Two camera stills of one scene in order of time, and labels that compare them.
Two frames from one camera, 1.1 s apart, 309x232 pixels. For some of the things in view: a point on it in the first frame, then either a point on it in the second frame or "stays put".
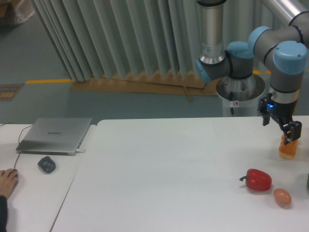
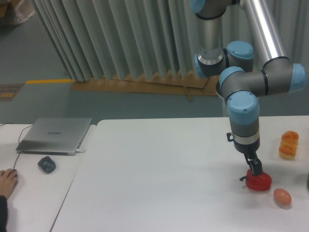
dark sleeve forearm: [3, 213] stays put
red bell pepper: [257, 180] stays put
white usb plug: [77, 151] stays put
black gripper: [284, 113] to [248, 148]
